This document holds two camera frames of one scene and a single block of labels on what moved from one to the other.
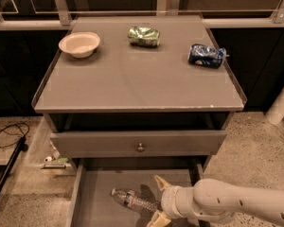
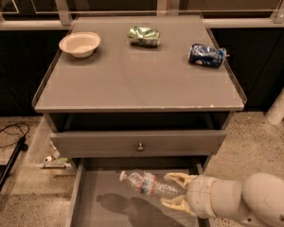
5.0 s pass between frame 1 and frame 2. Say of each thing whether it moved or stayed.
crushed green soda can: stayed
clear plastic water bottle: moved
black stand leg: stayed
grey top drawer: stayed
